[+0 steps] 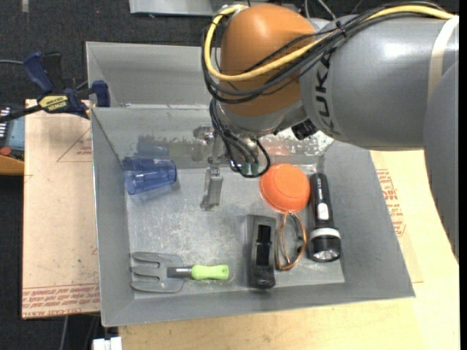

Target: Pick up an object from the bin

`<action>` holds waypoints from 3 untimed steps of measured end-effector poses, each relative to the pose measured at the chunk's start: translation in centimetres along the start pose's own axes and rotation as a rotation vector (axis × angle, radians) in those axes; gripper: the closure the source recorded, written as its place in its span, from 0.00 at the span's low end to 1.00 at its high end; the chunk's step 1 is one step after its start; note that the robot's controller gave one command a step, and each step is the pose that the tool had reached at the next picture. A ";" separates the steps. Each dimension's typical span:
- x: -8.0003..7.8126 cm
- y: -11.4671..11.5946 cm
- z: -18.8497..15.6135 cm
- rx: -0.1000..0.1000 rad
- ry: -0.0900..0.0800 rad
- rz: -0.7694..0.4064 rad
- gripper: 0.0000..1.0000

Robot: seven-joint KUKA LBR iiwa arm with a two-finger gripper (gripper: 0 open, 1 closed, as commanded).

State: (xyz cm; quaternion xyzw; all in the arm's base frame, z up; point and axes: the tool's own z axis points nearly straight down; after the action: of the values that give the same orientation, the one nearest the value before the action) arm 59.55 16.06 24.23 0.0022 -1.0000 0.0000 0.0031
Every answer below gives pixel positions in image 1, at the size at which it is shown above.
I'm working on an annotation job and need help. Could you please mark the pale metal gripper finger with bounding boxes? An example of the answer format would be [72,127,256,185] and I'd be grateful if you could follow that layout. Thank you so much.
[212,167,225,209]
[199,167,214,211]

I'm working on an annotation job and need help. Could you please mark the grey metal bin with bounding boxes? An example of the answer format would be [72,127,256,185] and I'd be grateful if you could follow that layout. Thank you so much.
[85,41,416,327]

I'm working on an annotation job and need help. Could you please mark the orange bowl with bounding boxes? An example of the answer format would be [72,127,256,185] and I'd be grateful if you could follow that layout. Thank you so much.
[258,163,312,213]

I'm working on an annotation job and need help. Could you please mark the blue plastic cup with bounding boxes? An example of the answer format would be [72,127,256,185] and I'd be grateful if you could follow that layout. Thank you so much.
[121,155,179,196]

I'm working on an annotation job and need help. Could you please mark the orange-rimmed clear glasses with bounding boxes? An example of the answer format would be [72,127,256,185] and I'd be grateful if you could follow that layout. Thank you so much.
[274,210,308,272]

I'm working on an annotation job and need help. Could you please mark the black tape dispenser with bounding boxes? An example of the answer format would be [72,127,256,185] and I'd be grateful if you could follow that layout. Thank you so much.
[243,214,277,289]

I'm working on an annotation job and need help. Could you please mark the black flashlight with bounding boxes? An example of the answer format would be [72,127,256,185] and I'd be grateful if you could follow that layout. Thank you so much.
[307,172,343,263]

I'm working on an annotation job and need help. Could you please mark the brown cardboard board red print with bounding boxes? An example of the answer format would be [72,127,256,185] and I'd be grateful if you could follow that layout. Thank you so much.
[21,99,426,320]

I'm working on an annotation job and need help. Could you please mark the black cylinder on white bracket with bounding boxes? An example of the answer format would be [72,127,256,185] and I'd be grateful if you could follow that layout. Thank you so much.
[276,117,324,141]

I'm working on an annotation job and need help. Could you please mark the grey garden fork green handle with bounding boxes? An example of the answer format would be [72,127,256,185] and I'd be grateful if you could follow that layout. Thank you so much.
[130,251,231,294]

